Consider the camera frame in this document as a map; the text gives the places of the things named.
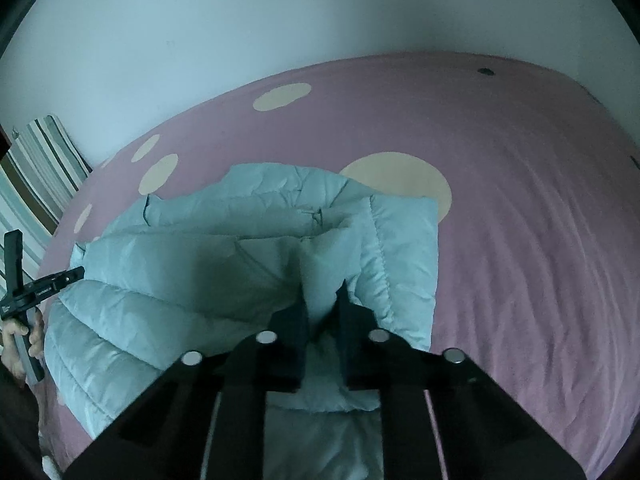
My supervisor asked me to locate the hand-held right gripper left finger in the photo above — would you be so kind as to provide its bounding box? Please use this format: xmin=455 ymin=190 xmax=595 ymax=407
xmin=65 ymin=284 xmax=311 ymax=480

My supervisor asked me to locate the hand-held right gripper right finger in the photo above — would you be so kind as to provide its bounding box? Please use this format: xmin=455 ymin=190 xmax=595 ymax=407
xmin=335 ymin=280 xmax=587 ymax=480

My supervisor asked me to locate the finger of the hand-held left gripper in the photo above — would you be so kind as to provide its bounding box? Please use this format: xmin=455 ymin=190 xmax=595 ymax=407
xmin=56 ymin=266 xmax=86 ymax=289

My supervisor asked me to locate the light green puffer jacket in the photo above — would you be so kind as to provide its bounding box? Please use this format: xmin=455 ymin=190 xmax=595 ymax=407
xmin=44 ymin=162 xmax=438 ymax=480

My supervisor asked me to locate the person's left forearm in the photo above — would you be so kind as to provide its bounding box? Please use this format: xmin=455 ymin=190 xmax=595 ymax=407
xmin=0 ymin=365 xmax=42 ymax=461

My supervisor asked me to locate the person's left hand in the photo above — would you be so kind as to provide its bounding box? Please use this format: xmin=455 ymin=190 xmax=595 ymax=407
xmin=0 ymin=311 xmax=46 ymax=387

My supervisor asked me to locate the striped headboard cushion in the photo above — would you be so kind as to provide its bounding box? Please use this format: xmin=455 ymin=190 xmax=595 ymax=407
xmin=0 ymin=116 xmax=94 ymax=286

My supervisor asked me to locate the pink polka dot bed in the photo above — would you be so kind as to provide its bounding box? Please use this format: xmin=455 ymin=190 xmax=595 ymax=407
xmin=37 ymin=52 xmax=640 ymax=480

